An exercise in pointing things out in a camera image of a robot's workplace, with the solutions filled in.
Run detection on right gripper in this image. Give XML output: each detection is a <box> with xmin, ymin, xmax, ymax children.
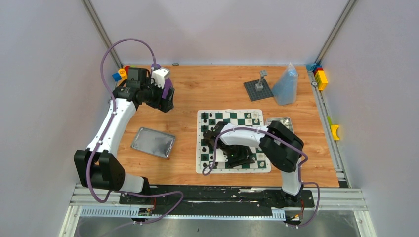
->
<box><xmin>222</xmin><ymin>144</ymin><xmax>255</xmax><ymax>168</ymax></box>

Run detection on silver metal tin box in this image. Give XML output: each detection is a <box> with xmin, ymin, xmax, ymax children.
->
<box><xmin>264</xmin><ymin>117</ymin><xmax>294</xmax><ymax>132</ymax></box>

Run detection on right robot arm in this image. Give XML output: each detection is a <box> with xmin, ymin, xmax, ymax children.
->
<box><xmin>203</xmin><ymin>121</ymin><xmax>304</xmax><ymax>206</ymax></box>

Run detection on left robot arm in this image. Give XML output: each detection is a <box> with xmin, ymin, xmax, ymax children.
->
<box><xmin>74</xmin><ymin>67</ymin><xmax>174</xmax><ymax>204</ymax></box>

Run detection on purple metronome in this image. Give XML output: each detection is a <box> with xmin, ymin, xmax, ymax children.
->
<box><xmin>151</xmin><ymin>64</ymin><xmax>173</xmax><ymax>99</ymax></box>

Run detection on silver tin lid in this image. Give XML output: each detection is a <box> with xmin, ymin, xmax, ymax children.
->
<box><xmin>131</xmin><ymin>127</ymin><xmax>175</xmax><ymax>159</ymax></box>

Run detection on yellow wooden cylinder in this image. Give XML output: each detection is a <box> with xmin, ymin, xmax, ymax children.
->
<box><xmin>118</xmin><ymin>69</ymin><xmax>128</xmax><ymax>79</ymax></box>

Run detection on blue wooden block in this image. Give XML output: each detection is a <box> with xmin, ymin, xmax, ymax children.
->
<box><xmin>112</xmin><ymin>73</ymin><xmax>122</xmax><ymax>82</ymax></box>

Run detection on dark grey lego baseplate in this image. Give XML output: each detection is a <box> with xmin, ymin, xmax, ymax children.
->
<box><xmin>244</xmin><ymin>79</ymin><xmax>273</xmax><ymax>102</ymax></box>

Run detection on grey lego tower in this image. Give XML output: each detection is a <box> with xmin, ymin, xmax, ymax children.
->
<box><xmin>255</xmin><ymin>70</ymin><xmax>267</xmax><ymax>91</ymax></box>

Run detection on blue plastic bag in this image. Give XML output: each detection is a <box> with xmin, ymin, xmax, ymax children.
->
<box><xmin>271</xmin><ymin>63</ymin><xmax>298</xmax><ymax>106</ymax></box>

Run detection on yellow curved block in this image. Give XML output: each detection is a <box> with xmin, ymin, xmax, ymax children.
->
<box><xmin>327</xmin><ymin>116</ymin><xmax>340</xmax><ymax>141</ymax></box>

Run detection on colourful lego brick stack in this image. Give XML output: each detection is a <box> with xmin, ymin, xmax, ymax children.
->
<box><xmin>306</xmin><ymin>64</ymin><xmax>329</xmax><ymax>91</ymax></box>

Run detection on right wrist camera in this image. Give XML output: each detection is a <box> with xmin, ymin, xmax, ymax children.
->
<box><xmin>214</xmin><ymin>149</ymin><xmax>228</xmax><ymax>162</ymax></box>

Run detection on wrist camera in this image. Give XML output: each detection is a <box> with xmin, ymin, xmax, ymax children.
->
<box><xmin>151</xmin><ymin>67</ymin><xmax>170</xmax><ymax>88</ymax></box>
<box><xmin>214</xmin><ymin>149</ymin><xmax>228</xmax><ymax>162</ymax></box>

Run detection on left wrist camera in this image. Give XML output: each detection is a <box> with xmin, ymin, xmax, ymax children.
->
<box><xmin>151</xmin><ymin>67</ymin><xmax>170</xmax><ymax>88</ymax></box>

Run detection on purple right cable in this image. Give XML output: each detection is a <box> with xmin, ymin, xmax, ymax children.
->
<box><xmin>202</xmin><ymin>126</ymin><xmax>321</xmax><ymax>229</ymax></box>

